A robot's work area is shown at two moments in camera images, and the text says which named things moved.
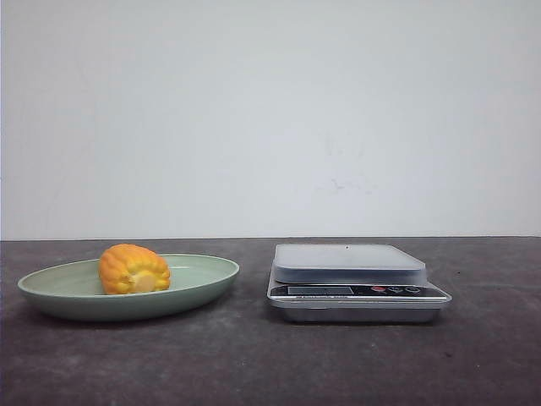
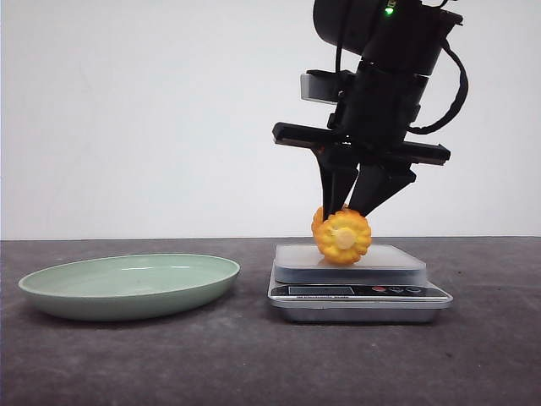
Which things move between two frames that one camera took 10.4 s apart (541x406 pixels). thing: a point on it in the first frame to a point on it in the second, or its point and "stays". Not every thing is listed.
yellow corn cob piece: x=125 y=268 to x=344 y=238
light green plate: x=128 y=282 stays
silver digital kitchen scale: x=352 y=283 stays
